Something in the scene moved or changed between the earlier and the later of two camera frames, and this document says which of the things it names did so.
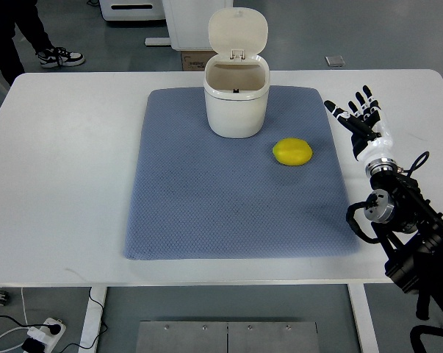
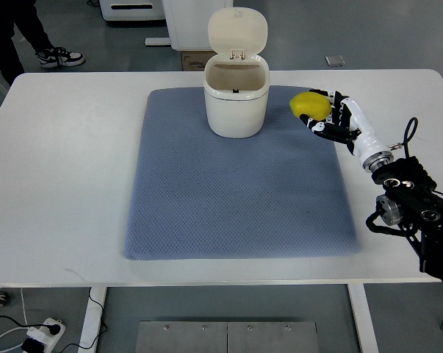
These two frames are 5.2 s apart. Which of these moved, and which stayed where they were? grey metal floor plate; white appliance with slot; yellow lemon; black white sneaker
Moved: yellow lemon
Stayed: grey metal floor plate; black white sneaker; white appliance with slot
